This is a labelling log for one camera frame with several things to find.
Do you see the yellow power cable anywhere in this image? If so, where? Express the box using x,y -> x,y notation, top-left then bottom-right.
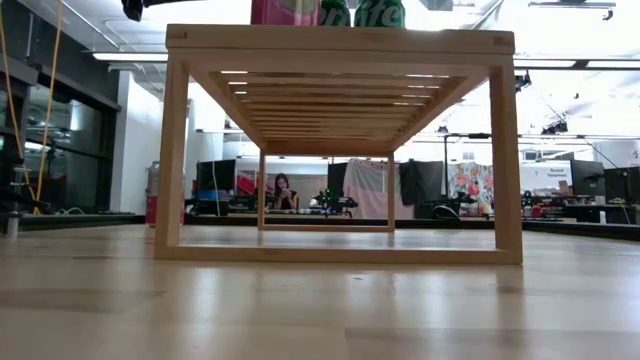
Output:
0,0 -> 37,202
32,0 -> 65,216

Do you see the red poster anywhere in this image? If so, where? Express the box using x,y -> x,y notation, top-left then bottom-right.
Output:
235,169 -> 260,197

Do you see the black office desk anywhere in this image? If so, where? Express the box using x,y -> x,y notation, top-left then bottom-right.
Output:
562,202 -> 639,225

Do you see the dark grey cloth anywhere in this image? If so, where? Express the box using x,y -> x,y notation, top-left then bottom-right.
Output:
398,159 -> 446,207

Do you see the pink cloth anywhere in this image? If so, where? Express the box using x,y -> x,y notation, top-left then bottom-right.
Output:
343,158 -> 415,220

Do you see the black office chair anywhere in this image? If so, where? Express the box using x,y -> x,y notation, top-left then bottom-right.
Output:
430,204 -> 461,220

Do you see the person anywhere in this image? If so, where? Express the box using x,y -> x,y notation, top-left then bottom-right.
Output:
272,172 -> 300,211

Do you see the silver and red can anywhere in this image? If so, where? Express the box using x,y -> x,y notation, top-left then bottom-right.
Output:
145,160 -> 161,227
250,0 -> 322,27

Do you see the white sign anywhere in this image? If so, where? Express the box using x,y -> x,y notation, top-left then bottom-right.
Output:
519,160 -> 574,194

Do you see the ceiling light fixture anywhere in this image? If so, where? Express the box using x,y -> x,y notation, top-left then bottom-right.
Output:
585,59 -> 640,70
92,51 -> 170,63
514,58 -> 577,69

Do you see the black metal table frame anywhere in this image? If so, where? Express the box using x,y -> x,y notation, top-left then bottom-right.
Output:
17,212 -> 640,243

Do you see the slatted wooden shelf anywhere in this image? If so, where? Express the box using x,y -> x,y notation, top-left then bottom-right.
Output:
153,23 -> 524,265

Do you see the black device with green light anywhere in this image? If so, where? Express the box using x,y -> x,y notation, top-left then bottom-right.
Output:
312,188 -> 359,217

